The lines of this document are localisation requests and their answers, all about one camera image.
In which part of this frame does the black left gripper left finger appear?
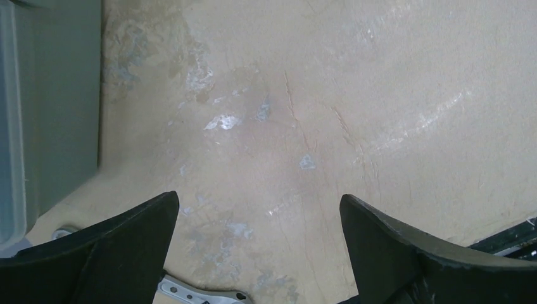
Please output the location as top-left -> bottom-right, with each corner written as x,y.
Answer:
1,191 -> 180,303

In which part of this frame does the translucent green plastic toolbox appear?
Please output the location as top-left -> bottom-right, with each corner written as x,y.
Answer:
1,1 -> 102,249

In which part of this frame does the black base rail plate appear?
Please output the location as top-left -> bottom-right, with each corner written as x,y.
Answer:
469,217 -> 536,262

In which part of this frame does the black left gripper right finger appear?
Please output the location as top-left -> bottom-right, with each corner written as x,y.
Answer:
339,194 -> 536,303

